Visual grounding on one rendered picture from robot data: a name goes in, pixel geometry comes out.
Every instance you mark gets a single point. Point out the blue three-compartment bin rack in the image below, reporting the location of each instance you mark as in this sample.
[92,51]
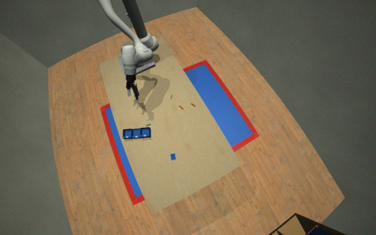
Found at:
[137,133]

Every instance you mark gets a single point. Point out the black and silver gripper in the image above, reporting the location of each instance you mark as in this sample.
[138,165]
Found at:
[130,84]

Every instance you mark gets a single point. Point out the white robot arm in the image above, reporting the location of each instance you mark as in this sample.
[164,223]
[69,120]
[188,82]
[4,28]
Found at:
[135,53]

